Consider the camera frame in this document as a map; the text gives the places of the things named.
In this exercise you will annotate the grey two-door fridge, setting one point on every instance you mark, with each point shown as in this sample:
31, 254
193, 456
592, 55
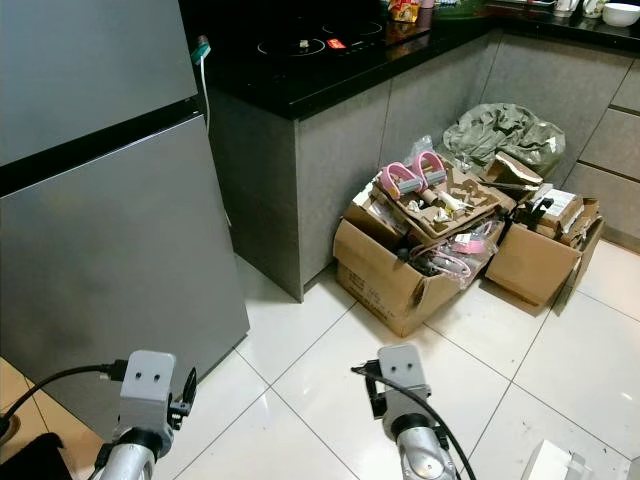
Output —
100, 260

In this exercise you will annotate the black induction cooktop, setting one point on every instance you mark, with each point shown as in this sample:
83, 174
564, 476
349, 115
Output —
295, 45

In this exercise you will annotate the black-topped grey kitchen counter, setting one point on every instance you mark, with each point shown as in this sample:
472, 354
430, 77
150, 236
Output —
350, 170

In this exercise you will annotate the beige black shoe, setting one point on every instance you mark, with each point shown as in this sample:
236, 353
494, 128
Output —
8, 430

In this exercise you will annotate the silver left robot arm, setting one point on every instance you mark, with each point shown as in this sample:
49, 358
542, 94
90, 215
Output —
130, 458

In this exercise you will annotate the patterned brown cardboard sheet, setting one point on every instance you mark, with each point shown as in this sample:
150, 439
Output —
465, 205

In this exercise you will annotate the white plastic box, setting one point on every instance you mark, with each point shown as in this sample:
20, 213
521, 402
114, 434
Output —
555, 462

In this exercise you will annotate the small plain cardboard box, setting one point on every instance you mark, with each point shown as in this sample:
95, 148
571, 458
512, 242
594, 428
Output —
540, 265

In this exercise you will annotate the olive green crumpled bag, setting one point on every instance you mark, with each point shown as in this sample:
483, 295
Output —
500, 135

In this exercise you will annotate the small white counter bowl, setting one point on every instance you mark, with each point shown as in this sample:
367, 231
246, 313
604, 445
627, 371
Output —
622, 14

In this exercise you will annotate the teal power plug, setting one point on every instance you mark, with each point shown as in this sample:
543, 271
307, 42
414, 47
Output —
202, 48

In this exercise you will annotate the large printed cardboard box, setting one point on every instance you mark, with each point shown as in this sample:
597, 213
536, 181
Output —
385, 285

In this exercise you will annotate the pink slipper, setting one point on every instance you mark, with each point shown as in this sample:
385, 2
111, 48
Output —
432, 168
396, 180

